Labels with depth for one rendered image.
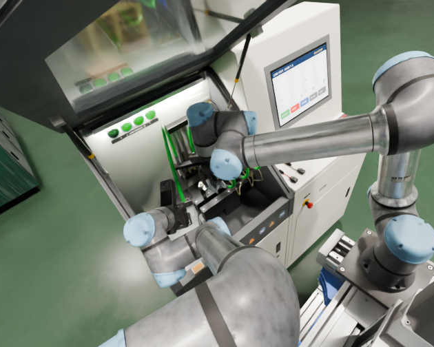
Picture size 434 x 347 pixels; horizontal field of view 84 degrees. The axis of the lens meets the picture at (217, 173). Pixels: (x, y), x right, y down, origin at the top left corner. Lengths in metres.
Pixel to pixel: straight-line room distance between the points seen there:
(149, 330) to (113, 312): 2.00
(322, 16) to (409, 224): 1.05
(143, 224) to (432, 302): 0.54
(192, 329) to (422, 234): 0.71
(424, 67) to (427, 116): 0.12
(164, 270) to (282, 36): 1.08
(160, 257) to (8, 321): 2.25
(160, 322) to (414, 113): 0.48
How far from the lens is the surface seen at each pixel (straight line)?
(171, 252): 0.64
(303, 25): 1.39
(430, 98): 0.55
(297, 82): 1.37
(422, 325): 0.57
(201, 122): 0.66
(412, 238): 0.84
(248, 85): 1.15
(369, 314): 1.06
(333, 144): 0.52
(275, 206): 1.20
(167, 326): 0.27
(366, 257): 0.98
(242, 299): 0.26
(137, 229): 0.62
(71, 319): 2.45
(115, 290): 2.33
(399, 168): 0.78
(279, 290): 0.28
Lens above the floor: 1.91
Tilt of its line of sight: 45 degrees down
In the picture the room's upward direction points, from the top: 13 degrees counter-clockwise
